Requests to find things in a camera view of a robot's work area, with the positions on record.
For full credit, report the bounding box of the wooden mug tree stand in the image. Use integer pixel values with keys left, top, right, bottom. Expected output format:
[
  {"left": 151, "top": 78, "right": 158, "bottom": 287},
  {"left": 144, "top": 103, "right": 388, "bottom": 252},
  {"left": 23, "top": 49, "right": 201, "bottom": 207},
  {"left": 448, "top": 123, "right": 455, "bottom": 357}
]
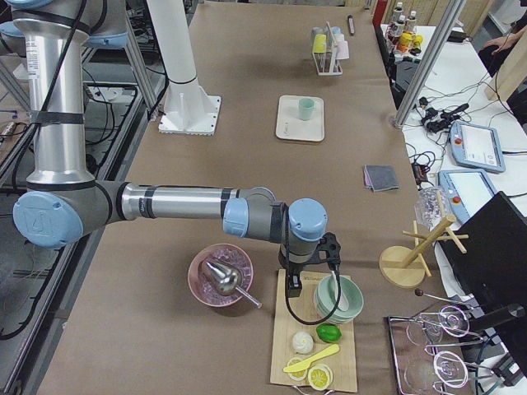
[{"left": 379, "top": 190, "right": 468, "bottom": 289}]

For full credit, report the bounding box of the pink bowl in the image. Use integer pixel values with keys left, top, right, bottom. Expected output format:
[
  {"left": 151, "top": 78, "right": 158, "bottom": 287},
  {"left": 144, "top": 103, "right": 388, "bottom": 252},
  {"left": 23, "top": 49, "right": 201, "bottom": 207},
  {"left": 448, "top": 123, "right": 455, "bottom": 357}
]
[{"left": 188, "top": 244, "right": 254, "bottom": 307}]

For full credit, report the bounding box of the wooden rack handle rod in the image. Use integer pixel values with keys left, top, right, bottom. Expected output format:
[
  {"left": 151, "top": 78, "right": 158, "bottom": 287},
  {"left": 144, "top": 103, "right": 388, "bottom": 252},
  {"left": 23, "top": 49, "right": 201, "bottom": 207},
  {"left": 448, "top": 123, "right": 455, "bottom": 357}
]
[{"left": 324, "top": 21, "right": 334, "bottom": 59}]

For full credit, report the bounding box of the grey plastic cup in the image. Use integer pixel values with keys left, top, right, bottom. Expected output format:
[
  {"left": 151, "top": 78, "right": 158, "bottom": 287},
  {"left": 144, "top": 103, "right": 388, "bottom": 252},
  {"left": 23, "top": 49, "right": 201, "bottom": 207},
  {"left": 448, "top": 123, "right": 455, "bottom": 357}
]
[{"left": 310, "top": 26, "right": 323, "bottom": 42}]

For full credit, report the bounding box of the folded grey cloth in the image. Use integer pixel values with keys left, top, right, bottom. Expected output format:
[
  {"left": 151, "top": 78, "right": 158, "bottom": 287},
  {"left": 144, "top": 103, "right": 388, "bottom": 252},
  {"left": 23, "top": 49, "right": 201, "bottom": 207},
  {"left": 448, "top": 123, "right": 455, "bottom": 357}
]
[{"left": 363, "top": 165, "right": 399, "bottom": 192}]

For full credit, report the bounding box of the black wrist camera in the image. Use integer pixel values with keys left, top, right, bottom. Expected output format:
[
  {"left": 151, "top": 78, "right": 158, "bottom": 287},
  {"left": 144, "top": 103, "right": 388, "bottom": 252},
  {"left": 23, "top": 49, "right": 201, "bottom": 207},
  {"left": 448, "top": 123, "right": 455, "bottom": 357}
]
[{"left": 317, "top": 232, "right": 341, "bottom": 272}]

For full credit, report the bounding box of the green toy vegetable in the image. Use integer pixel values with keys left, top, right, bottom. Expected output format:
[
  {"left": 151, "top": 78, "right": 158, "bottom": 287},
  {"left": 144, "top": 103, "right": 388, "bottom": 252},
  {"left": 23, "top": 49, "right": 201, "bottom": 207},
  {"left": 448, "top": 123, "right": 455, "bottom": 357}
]
[{"left": 315, "top": 323, "right": 342, "bottom": 343}]

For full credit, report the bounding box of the pink plastic cup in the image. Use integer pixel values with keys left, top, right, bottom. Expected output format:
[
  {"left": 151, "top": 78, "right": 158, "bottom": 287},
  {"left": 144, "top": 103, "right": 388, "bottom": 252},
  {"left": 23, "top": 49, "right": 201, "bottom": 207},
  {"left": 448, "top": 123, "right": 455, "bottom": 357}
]
[{"left": 336, "top": 40, "right": 350, "bottom": 60}]

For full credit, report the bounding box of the white plastic spoon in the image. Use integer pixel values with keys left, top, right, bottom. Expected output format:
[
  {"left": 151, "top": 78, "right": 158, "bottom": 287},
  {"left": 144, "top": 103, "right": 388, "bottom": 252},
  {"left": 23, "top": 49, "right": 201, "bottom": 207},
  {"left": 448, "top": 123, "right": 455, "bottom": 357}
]
[{"left": 331, "top": 269, "right": 349, "bottom": 312}]

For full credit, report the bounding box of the green plastic cup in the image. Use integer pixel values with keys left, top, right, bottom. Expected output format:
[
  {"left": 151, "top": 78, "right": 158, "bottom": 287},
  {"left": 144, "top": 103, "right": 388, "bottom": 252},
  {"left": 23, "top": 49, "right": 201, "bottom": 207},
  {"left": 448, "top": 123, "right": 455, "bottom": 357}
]
[{"left": 298, "top": 97, "right": 315, "bottom": 121}]

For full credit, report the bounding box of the clear glass mug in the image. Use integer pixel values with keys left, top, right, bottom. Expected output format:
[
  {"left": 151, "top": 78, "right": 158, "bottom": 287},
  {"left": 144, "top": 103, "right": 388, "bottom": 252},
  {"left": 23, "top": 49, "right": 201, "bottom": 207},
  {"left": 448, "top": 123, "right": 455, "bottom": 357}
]
[{"left": 414, "top": 187, "right": 445, "bottom": 229}]

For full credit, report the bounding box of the yellow plastic knife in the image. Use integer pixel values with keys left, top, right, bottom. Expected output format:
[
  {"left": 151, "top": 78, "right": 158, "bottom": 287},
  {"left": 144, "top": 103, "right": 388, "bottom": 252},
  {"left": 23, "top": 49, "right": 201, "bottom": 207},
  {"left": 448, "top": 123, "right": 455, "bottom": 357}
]
[{"left": 282, "top": 344, "right": 340, "bottom": 374}]

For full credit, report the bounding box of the lemon slice toy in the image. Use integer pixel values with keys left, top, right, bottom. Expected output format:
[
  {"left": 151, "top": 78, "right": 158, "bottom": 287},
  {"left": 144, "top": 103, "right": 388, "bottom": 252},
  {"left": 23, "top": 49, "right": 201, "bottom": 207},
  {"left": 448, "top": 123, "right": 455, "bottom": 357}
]
[
  {"left": 307, "top": 364, "right": 333, "bottom": 391},
  {"left": 286, "top": 356, "right": 309, "bottom": 382}
]

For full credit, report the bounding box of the white toy bun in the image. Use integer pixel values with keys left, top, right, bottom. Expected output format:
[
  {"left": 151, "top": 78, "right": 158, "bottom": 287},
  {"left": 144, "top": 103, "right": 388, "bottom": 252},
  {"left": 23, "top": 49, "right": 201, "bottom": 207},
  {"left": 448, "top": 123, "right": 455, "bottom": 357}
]
[{"left": 291, "top": 331, "right": 315, "bottom": 355}]

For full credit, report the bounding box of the yellow plastic cup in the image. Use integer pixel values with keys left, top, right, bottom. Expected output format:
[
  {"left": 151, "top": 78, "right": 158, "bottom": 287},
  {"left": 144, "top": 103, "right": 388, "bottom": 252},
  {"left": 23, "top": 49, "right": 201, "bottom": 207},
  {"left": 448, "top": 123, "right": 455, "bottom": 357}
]
[{"left": 312, "top": 34, "right": 327, "bottom": 54}]

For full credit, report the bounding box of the right aluminium frame post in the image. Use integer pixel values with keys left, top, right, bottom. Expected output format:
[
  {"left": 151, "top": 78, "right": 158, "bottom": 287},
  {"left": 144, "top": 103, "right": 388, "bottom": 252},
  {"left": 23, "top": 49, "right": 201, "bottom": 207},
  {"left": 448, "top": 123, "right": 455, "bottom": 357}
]
[{"left": 393, "top": 0, "right": 466, "bottom": 129}]

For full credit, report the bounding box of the cream rabbit tray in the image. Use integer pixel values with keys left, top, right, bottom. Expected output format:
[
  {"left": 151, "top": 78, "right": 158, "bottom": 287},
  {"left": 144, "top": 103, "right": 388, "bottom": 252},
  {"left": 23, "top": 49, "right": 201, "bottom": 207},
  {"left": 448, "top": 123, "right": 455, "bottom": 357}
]
[{"left": 275, "top": 95, "right": 324, "bottom": 142}]

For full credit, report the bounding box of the bamboo cutting board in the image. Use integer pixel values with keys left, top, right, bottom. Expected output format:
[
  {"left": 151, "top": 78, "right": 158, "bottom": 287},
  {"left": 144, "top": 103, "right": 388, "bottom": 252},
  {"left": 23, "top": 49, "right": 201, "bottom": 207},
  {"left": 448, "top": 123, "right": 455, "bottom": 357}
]
[{"left": 270, "top": 269, "right": 358, "bottom": 393}]

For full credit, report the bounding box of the white wire cup rack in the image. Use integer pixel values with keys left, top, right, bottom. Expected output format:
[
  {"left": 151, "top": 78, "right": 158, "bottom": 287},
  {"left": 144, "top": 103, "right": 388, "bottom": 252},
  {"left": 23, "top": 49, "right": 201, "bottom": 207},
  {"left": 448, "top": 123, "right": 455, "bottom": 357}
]
[{"left": 310, "top": 39, "right": 343, "bottom": 77}]

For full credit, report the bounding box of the blue teach pendant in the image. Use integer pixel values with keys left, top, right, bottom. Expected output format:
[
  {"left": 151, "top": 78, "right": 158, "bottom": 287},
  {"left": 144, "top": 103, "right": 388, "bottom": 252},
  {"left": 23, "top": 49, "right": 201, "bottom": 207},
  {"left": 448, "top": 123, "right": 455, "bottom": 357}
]
[
  {"left": 450, "top": 120, "right": 506, "bottom": 174},
  {"left": 438, "top": 169, "right": 497, "bottom": 225}
]

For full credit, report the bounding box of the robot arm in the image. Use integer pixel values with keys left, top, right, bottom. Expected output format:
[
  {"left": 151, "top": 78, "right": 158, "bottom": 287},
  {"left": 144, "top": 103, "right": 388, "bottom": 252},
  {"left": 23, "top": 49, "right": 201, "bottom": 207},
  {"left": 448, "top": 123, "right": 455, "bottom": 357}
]
[{"left": 10, "top": 1, "right": 337, "bottom": 297}]

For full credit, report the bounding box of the green bowl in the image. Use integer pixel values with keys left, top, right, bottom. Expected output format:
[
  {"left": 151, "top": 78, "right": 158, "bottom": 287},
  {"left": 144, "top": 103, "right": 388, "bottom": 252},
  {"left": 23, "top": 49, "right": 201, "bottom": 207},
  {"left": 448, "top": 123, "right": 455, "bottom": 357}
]
[{"left": 313, "top": 274, "right": 366, "bottom": 324}]

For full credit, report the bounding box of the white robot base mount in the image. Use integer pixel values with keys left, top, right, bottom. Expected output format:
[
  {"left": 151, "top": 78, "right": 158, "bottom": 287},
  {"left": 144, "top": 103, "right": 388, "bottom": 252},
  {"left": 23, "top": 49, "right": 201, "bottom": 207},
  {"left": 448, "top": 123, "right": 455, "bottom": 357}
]
[{"left": 158, "top": 93, "right": 222, "bottom": 136}]

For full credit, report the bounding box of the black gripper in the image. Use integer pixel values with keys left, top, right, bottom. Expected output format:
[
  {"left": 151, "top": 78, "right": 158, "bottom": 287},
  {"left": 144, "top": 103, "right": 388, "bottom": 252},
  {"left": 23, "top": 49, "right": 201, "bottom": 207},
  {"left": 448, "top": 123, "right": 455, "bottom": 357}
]
[{"left": 278, "top": 244, "right": 319, "bottom": 297}]

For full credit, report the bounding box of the metal ice scoop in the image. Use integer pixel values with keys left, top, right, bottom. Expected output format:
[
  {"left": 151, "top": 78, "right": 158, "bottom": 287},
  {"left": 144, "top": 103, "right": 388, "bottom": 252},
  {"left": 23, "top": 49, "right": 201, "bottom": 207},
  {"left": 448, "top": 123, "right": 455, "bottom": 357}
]
[{"left": 201, "top": 258, "right": 263, "bottom": 309}]

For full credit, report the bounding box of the wire glass rack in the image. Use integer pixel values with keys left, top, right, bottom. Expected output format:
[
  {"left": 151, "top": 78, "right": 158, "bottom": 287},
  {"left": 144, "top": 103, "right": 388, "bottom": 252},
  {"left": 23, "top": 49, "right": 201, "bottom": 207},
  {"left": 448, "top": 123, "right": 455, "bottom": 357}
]
[{"left": 385, "top": 289, "right": 527, "bottom": 395}]

